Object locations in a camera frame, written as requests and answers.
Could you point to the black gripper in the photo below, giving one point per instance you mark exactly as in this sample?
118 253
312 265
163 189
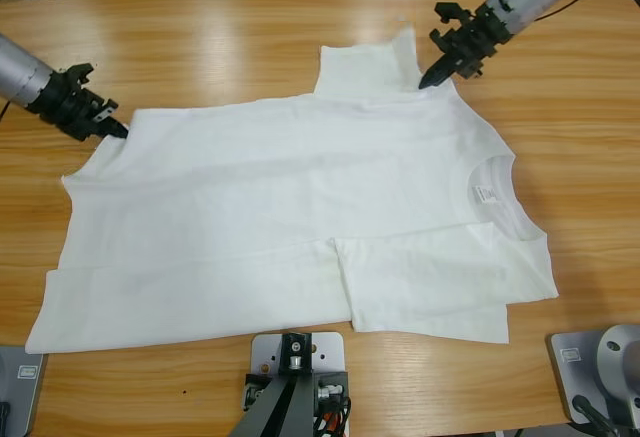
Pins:
70 107
470 42

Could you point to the white Unitree t-shirt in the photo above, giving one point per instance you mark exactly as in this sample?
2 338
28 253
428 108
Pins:
250 207

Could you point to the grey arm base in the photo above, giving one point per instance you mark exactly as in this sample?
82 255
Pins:
30 397
565 382

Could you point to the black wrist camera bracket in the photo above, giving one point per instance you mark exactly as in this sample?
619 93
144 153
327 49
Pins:
450 9
80 72

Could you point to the white mount plate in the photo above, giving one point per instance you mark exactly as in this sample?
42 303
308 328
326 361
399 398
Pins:
330 357

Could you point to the black corner bracket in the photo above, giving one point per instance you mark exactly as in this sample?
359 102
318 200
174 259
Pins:
332 387
252 392

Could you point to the dark camera post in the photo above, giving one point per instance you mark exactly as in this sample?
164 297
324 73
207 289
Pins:
300 407

